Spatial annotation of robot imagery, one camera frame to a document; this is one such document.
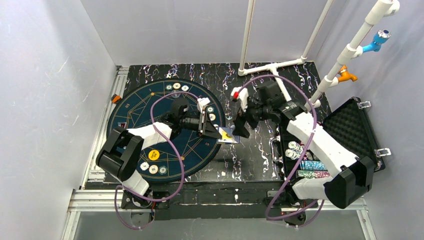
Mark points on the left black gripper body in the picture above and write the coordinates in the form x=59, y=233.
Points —
x=202, y=122

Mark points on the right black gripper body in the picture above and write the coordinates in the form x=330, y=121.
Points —
x=248, y=115

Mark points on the playing card deck box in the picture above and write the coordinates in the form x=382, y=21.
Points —
x=227, y=136

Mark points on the yellow chip mat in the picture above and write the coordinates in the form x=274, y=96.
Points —
x=153, y=169
x=212, y=116
x=176, y=85

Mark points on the green chip mat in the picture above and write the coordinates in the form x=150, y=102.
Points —
x=210, y=109
x=163, y=170
x=168, y=87

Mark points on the white chip mat top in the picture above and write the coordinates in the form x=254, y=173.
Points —
x=185, y=88

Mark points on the white chip mat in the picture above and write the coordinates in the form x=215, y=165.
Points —
x=185, y=88
x=144, y=166

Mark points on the yellow chip mat top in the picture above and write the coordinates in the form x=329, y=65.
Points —
x=176, y=85

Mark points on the green chip mat top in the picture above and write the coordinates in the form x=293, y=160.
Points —
x=168, y=87

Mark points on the yellow dealer button disc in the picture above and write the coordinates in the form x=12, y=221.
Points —
x=154, y=155

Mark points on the green chip mat bottom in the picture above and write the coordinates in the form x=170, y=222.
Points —
x=163, y=170

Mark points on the yellow chip mat bottom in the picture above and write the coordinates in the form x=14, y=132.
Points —
x=153, y=169

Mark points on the white chip mat bottom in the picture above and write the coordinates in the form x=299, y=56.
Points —
x=144, y=166

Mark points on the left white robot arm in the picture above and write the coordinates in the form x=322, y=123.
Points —
x=120, y=154

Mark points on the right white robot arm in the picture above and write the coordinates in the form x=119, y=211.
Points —
x=350, y=176

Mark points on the round dark blue poker mat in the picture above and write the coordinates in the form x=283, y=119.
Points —
x=134, y=110

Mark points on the white chip stack in case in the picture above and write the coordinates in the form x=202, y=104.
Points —
x=294, y=150

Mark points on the blue chip stack in case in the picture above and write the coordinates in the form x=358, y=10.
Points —
x=312, y=165

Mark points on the black poker chip case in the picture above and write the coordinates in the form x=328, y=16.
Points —
x=350, y=126

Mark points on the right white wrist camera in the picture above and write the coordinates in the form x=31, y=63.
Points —
x=240, y=94

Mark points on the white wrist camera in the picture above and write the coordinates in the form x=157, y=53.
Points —
x=240, y=94
x=202, y=103

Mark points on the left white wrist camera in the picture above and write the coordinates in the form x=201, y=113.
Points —
x=202, y=103

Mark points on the orange clip on rail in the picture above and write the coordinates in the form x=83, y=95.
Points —
x=115, y=98

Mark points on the aluminium rail frame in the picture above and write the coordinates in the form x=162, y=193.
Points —
x=206, y=189

